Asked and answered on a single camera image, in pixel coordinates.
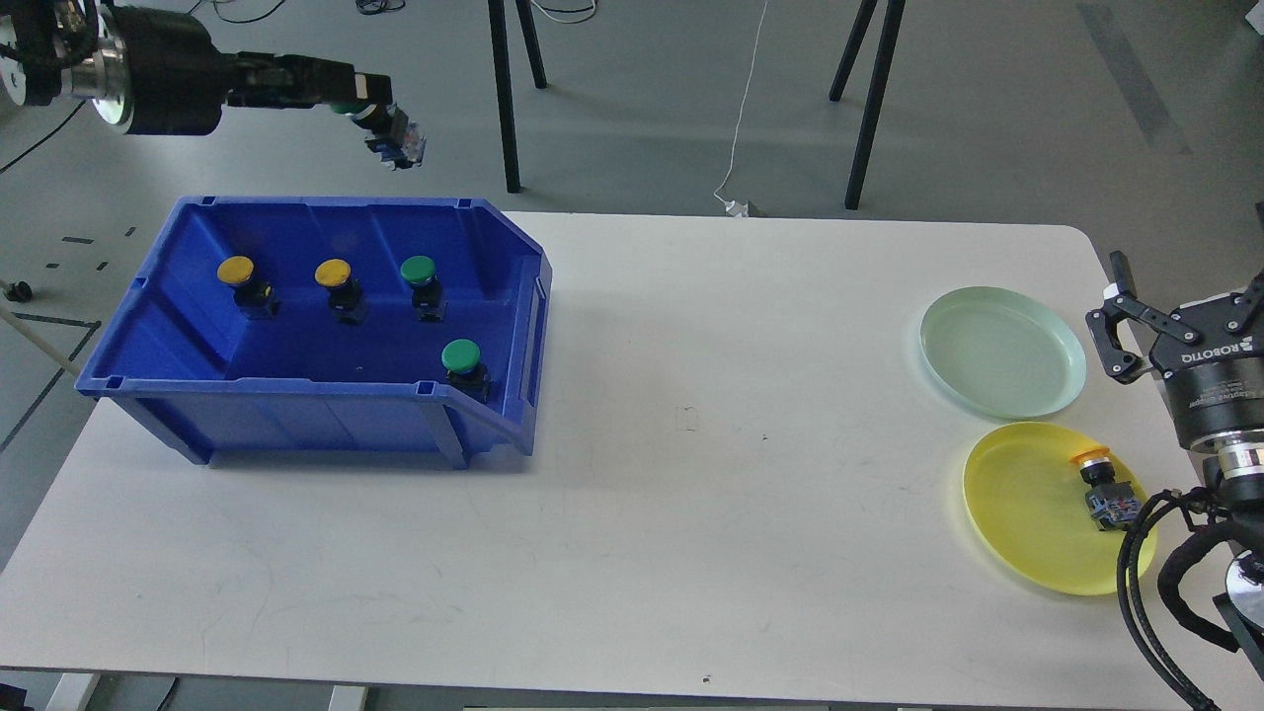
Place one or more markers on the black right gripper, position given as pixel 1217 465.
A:
pixel 1215 380

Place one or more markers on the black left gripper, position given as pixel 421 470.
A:
pixel 165 77

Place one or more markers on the green push button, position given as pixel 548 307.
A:
pixel 389 134
pixel 427 297
pixel 465 370

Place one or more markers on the yellow push button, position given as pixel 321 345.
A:
pixel 252 293
pixel 1112 504
pixel 346 300

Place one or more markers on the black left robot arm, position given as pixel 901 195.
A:
pixel 51 50

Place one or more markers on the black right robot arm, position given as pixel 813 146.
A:
pixel 1225 510

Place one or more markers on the pale green plate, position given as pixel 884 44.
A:
pixel 1001 354

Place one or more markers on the yellow plate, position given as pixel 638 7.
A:
pixel 1026 503

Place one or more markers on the blue plastic storage bin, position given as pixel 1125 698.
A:
pixel 193 370

